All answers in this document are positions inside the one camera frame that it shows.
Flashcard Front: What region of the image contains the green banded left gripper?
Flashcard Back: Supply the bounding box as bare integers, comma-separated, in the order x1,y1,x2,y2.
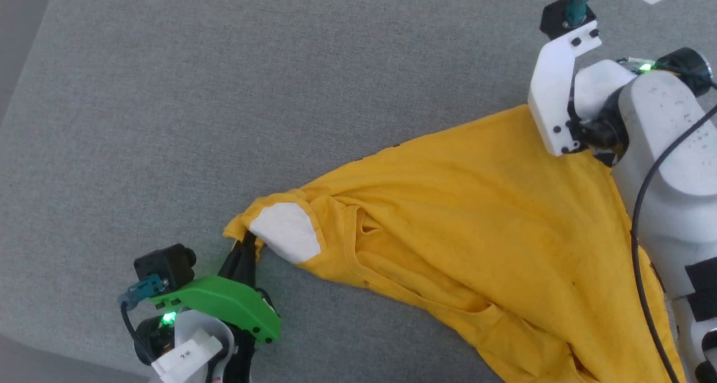
148,232,282,383

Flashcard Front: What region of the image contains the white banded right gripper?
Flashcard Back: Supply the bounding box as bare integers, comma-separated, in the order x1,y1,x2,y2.
528,19,637,169

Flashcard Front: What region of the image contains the yellow shirt with white patches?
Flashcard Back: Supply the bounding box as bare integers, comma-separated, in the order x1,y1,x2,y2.
223,104,687,383

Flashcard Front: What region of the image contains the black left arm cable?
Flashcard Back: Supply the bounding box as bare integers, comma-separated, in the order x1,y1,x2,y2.
118,277,169,364

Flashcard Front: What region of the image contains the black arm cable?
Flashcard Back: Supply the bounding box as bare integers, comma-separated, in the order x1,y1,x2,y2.
630,104,717,383
118,277,169,364

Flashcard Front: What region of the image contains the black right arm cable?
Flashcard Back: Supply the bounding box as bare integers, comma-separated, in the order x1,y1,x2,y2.
630,104,717,383

